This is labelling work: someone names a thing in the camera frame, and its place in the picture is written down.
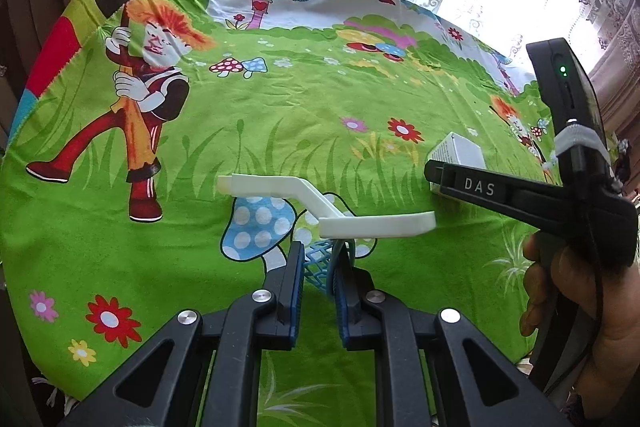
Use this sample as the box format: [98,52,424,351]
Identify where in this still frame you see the white cube carton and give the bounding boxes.
[429,132,487,198]

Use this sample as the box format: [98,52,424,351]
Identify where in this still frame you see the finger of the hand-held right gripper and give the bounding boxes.
[424,159,456,198]

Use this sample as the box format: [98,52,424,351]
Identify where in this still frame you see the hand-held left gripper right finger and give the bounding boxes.
[330,243,571,427]

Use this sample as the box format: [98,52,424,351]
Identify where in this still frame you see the green cartoon printed cloth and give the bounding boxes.
[0,0,566,427]

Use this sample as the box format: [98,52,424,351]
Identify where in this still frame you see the person's right hand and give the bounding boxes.
[520,234,640,422]

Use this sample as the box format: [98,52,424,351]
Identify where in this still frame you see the black cable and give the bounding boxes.
[542,142,606,395]

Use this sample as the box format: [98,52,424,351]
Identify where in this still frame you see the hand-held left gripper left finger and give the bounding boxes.
[60,241,306,427]

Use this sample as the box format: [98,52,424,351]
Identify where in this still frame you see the blue plastic mesh piece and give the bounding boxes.
[300,239,357,295]

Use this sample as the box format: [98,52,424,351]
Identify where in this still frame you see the white zigzag plastic piece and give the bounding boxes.
[217,173,437,240]

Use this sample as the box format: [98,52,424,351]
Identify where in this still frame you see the mauve patterned curtain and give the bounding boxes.
[590,2,640,142]

